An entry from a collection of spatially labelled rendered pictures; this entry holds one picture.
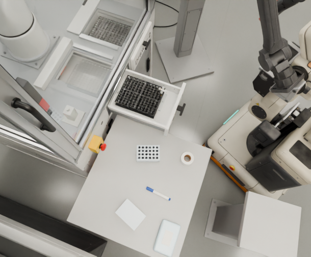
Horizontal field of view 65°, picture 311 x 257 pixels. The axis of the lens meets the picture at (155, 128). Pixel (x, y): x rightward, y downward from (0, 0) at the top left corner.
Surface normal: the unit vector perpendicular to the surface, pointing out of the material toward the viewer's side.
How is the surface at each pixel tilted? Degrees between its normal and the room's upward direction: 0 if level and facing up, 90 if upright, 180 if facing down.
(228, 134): 0
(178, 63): 3
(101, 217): 0
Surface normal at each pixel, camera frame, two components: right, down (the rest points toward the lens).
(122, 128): 0.03, -0.34
